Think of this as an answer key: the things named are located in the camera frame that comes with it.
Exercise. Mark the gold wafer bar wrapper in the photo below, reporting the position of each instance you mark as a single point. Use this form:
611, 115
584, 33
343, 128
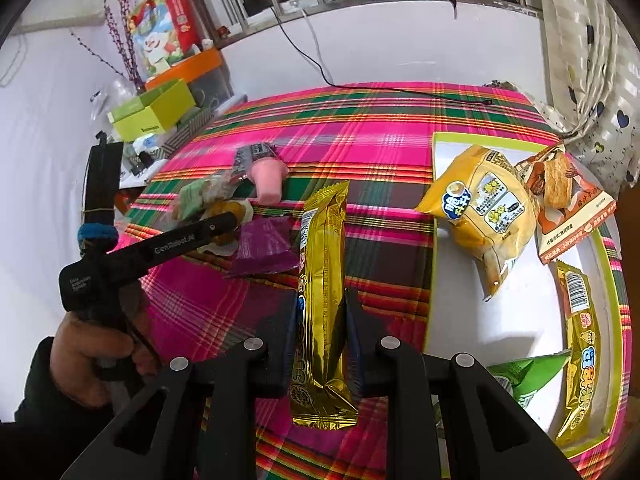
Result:
319, 394

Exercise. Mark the yellow egg yolk packet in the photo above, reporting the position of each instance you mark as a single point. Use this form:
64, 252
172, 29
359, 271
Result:
237, 212

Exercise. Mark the orange white biscuit packet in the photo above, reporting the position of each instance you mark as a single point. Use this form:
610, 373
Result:
571, 206

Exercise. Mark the pink cup-shaped snack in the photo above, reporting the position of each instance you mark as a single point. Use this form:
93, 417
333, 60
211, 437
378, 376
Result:
267, 179

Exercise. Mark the green clear snack packet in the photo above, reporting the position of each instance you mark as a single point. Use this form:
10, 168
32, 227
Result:
197, 195

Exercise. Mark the yellow-green shallow box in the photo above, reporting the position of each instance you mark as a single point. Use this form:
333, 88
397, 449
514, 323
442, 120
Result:
525, 319

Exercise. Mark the person's left hand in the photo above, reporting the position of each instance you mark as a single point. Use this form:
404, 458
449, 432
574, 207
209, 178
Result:
79, 346

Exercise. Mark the pink plaid tablecloth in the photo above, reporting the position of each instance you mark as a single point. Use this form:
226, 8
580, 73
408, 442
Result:
371, 151

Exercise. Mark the dark grey snack packet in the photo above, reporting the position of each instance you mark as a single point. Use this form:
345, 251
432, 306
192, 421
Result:
247, 154

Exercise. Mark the heart pattern curtain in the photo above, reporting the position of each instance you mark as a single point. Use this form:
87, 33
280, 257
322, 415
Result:
593, 69

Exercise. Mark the white side shelf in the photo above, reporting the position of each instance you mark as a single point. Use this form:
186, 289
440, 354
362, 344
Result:
144, 157

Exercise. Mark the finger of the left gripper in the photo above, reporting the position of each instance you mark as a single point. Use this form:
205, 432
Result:
179, 242

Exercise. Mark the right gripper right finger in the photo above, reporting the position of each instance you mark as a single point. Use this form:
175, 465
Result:
364, 332

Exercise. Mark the purple dried flower branches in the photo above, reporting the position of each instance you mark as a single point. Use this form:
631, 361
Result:
117, 21

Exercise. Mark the green snack bag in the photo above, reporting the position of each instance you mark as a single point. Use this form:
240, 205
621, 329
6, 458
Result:
525, 377

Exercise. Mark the lime green storage box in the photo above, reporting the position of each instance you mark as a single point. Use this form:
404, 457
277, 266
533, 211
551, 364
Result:
154, 112

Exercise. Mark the large yellow snack bag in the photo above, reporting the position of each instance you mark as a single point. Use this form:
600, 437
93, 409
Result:
492, 213

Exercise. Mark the purple snack packet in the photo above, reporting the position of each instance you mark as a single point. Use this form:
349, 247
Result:
265, 247

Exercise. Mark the orange plastic bin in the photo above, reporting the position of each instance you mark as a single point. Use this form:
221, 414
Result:
204, 75

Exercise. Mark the black bag with handle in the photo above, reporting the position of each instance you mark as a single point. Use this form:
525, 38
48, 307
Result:
97, 233

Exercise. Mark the red cartoon gift box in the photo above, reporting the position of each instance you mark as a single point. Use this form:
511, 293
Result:
165, 32

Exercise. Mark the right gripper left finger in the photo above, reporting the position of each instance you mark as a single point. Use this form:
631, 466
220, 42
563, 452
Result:
282, 336

